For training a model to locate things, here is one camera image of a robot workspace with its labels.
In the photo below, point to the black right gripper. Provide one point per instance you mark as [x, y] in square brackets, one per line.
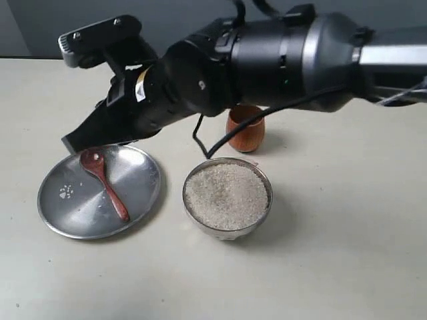
[141, 102]

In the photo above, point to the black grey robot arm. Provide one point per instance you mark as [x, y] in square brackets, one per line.
[294, 60]

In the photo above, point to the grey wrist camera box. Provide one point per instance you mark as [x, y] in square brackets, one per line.
[116, 41]

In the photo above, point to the brown wooden cup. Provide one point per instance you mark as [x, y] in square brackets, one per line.
[252, 136]

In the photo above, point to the round steel plate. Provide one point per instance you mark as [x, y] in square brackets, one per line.
[74, 203]

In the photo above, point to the dark red wooden spoon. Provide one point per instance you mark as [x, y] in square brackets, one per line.
[93, 162]

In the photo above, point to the steel bowl of rice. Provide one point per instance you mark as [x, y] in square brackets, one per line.
[227, 198]

